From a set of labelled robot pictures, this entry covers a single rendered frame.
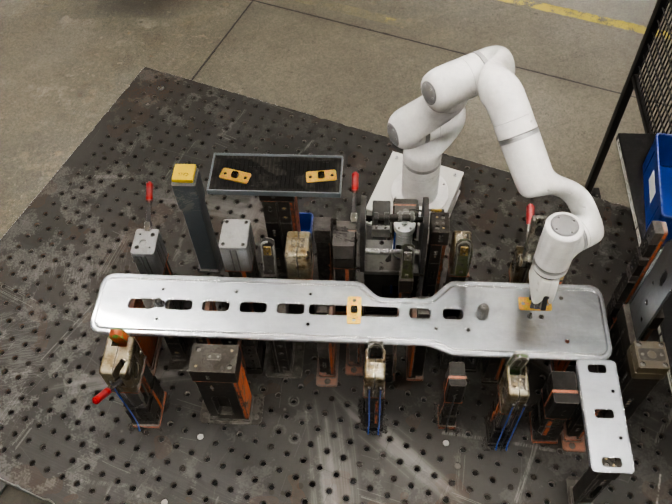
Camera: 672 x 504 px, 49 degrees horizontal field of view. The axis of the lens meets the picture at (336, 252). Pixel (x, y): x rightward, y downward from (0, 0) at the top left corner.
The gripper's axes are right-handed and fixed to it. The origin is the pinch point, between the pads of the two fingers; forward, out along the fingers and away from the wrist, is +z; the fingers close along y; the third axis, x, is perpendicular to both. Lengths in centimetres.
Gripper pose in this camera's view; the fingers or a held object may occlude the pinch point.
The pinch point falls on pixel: (536, 299)
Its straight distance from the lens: 194.2
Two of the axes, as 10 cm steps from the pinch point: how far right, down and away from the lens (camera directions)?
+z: 0.3, 5.7, 8.2
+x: 10.0, 0.3, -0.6
